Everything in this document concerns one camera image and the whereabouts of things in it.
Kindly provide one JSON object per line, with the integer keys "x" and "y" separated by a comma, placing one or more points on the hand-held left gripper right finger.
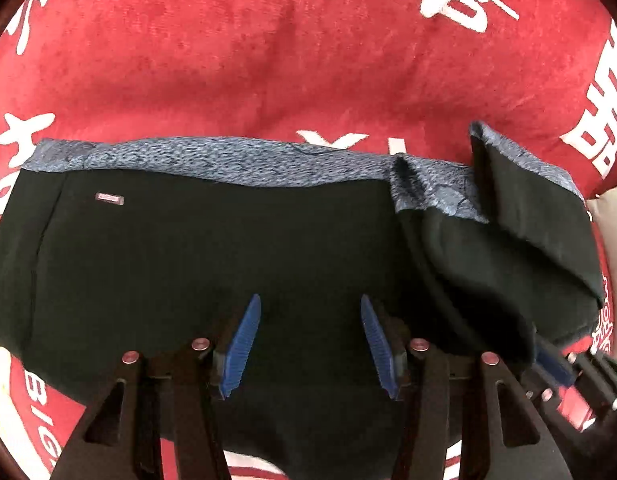
{"x": 381, "y": 350}

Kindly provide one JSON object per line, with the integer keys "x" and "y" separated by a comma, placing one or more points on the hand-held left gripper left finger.
{"x": 242, "y": 347}

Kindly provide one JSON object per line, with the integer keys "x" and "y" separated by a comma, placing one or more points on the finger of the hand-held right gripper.
{"x": 555, "y": 362}
{"x": 600, "y": 372}

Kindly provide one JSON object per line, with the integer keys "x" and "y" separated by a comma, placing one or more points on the black pants with blue stripes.
{"x": 188, "y": 260}

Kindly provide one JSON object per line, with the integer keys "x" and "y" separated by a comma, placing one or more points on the red printed blanket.
{"x": 238, "y": 60}

